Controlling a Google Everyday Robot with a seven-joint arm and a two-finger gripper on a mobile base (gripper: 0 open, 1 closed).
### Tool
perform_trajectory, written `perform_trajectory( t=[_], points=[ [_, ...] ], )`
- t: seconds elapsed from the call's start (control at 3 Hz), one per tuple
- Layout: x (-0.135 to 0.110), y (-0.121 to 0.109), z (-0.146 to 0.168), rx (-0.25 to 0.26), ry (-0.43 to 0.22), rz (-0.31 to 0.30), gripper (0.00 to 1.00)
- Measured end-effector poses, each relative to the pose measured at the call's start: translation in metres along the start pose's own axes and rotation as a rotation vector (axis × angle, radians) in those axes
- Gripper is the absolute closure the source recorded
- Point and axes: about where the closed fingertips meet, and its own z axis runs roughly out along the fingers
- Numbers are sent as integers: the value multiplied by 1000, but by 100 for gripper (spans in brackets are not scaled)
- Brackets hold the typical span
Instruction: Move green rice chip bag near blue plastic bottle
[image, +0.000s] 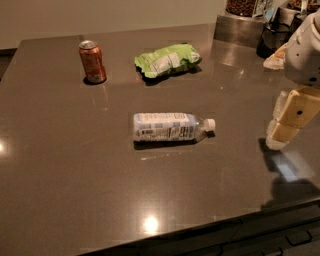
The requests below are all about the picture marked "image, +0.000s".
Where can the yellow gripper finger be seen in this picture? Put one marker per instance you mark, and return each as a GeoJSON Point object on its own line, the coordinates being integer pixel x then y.
{"type": "Point", "coordinates": [302, 105]}
{"type": "Point", "coordinates": [280, 103]}

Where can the green rice chip bag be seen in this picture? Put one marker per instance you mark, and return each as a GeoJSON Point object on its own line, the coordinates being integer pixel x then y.
{"type": "Point", "coordinates": [168, 60]}

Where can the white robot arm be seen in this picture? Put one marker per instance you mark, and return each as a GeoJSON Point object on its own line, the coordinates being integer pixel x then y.
{"type": "Point", "coordinates": [302, 57]}

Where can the blue label plastic bottle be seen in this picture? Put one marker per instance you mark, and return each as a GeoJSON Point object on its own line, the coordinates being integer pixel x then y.
{"type": "Point", "coordinates": [170, 127]}

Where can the white packet on counter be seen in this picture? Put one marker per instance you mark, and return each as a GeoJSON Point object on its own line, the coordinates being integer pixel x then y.
{"type": "Point", "coordinates": [276, 60]}

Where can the black cup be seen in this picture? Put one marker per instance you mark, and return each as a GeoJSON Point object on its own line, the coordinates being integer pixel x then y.
{"type": "Point", "coordinates": [273, 36]}

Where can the snack jar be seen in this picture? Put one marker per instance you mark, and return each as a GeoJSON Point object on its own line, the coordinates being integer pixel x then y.
{"type": "Point", "coordinates": [243, 8]}

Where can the orange soda can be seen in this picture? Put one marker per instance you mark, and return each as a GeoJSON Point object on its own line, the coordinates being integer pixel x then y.
{"type": "Point", "coordinates": [92, 61]}

